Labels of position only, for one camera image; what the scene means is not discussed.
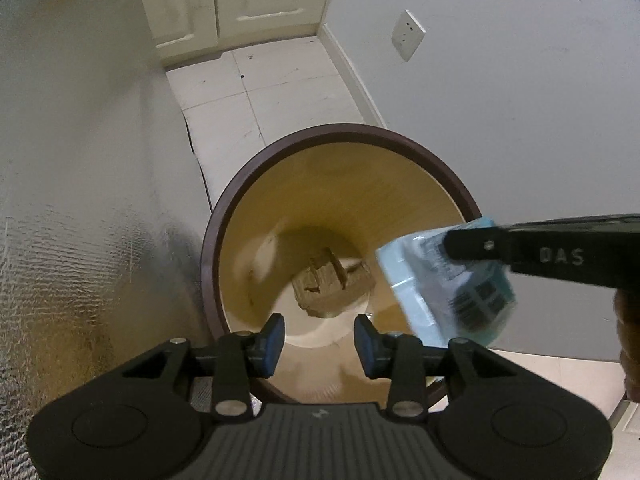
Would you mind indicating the light blue tissue packet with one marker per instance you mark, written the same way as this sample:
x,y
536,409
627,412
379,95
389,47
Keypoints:
x,y
425,290

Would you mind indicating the crumpled brown cardboard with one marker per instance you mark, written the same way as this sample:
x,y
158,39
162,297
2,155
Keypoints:
x,y
325,285

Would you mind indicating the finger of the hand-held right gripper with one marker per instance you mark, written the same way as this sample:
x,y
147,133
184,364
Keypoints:
x,y
475,245

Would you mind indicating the brown-rimmed round waste bin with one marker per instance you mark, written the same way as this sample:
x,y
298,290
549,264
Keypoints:
x,y
350,185

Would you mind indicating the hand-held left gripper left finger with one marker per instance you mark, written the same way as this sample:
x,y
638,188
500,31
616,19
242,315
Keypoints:
x,y
272,347

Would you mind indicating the person's right hand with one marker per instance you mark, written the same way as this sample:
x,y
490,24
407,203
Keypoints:
x,y
631,340

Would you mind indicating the silver foil panel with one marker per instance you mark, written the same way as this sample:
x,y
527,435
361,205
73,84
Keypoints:
x,y
75,260

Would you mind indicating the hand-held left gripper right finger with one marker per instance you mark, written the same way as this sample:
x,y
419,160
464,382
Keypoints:
x,y
365,347

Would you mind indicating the white wall socket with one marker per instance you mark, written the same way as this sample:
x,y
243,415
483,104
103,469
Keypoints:
x,y
407,35

